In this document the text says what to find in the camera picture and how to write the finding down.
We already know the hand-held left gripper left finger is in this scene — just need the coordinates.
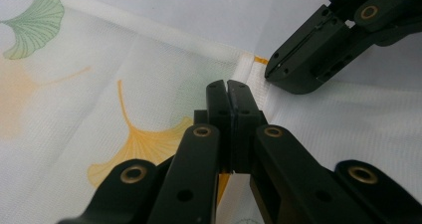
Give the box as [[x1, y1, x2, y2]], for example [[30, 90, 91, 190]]
[[193, 79, 234, 173]]

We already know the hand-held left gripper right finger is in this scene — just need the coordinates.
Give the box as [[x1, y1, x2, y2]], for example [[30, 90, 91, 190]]
[[227, 79, 269, 176]]

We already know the white leaf-print mesh laundry bag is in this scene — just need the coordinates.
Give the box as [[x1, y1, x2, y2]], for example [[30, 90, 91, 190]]
[[0, 0, 422, 224]]

